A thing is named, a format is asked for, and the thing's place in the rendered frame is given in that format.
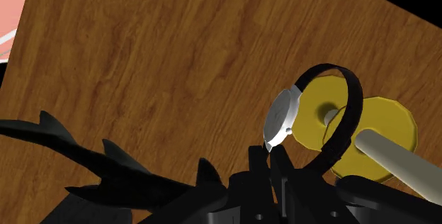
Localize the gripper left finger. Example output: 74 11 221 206
137 145 279 224

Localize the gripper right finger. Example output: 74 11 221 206
270 144 442 224

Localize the silver watch with black strap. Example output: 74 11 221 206
263 63 365 177

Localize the brown wooden table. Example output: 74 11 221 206
0 0 442 224

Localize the pink white striped rug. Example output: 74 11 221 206
0 0 33 64

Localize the yellow dumbbell with grey handle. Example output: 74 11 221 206
293 74 442 208

